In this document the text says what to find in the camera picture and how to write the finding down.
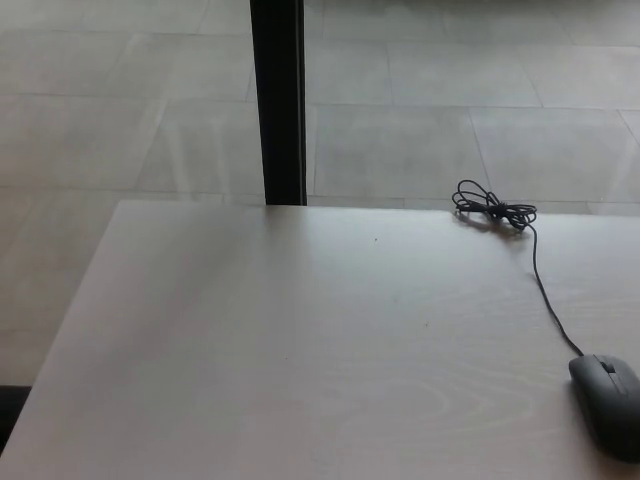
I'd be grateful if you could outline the black mouse cable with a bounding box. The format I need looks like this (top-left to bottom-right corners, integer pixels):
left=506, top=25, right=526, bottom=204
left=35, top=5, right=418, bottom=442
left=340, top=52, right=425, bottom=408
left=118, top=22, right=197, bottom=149
left=451, top=179, right=586, bottom=358

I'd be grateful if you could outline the black vertical frame post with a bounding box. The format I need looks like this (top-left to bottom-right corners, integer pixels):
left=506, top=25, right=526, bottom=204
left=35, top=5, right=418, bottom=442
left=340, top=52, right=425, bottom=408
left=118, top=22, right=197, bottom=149
left=249, top=0, right=309, bottom=207

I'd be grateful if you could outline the black computer mouse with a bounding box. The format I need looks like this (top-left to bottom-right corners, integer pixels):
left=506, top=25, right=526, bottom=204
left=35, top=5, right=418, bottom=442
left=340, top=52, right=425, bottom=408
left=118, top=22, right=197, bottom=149
left=568, top=353, right=640, bottom=464

